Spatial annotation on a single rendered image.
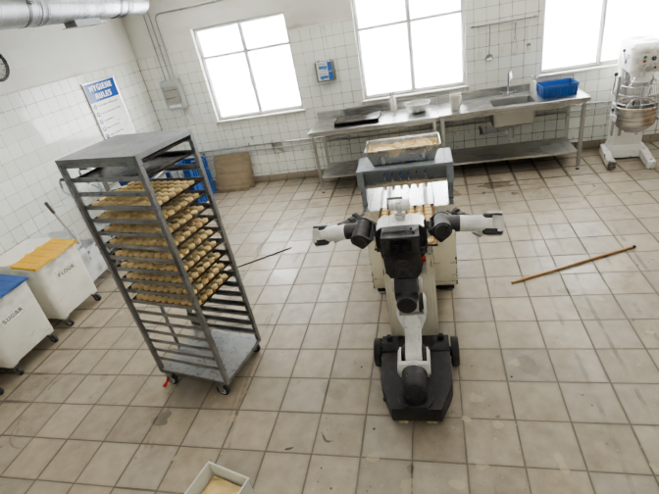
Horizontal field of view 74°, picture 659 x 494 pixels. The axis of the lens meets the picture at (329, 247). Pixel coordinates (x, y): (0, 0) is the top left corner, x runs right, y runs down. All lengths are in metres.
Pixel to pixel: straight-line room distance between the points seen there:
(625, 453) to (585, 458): 0.20
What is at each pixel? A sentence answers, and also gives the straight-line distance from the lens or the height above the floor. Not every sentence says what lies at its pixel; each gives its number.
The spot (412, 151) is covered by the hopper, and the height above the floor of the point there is 1.28.
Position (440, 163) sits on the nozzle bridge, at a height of 1.18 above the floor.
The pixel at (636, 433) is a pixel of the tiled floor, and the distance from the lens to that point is 3.10.
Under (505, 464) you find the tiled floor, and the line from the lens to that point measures 2.81.
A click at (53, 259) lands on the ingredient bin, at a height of 0.69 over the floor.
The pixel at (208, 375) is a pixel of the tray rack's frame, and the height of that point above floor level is 0.15.
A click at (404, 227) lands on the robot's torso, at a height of 1.23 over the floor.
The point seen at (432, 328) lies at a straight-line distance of 3.23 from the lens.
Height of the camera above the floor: 2.32
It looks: 29 degrees down
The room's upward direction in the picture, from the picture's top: 11 degrees counter-clockwise
